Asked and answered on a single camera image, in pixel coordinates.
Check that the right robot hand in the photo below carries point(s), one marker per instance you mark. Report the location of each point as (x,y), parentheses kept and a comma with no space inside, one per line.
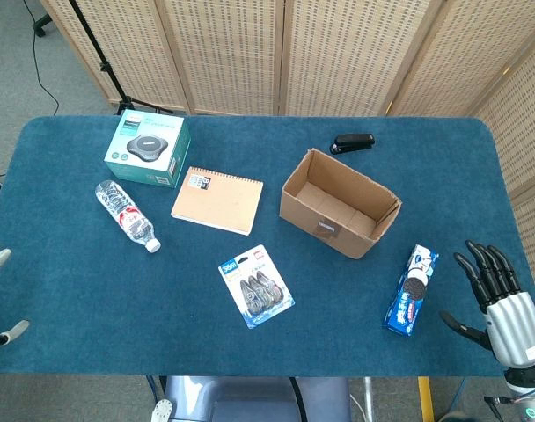
(514,325)

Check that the white package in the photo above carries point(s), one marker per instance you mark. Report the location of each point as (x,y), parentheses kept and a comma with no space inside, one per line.
(256,288)

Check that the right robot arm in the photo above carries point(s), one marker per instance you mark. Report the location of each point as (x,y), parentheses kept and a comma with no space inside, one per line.
(525,391)

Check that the green speaker product box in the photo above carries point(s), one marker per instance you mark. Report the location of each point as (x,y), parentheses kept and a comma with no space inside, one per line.
(144,149)

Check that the open cardboard box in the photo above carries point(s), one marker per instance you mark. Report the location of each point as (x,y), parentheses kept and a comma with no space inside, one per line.
(311,215)

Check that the blue Oreo cookie pack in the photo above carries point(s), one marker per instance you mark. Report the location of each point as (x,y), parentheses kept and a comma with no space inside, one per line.
(410,294)

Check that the yellow table leg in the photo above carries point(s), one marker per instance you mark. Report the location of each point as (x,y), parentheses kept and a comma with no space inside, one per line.
(426,400)

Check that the blue table cloth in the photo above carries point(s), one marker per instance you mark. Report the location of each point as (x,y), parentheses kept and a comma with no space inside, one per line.
(118,307)

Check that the clear plastic water bottle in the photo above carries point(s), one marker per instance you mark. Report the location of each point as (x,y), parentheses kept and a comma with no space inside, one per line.
(126,215)

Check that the silver table leg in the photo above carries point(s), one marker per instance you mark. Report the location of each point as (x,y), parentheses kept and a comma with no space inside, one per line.
(369,400)

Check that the black tripod stand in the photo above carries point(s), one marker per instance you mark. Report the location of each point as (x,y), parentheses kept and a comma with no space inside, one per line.
(104,66)

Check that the tan spiral notebook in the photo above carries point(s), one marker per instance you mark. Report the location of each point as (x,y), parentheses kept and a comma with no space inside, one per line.
(219,202)

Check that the black caster base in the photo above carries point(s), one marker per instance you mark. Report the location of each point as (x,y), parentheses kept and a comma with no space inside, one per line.
(41,24)

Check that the black stapler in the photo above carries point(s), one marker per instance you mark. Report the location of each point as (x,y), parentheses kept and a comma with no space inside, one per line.
(351,143)

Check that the grey robot torso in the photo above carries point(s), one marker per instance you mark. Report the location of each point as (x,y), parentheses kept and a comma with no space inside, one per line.
(258,400)

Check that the white robot bracket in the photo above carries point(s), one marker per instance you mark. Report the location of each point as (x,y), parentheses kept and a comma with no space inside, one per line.
(162,411)

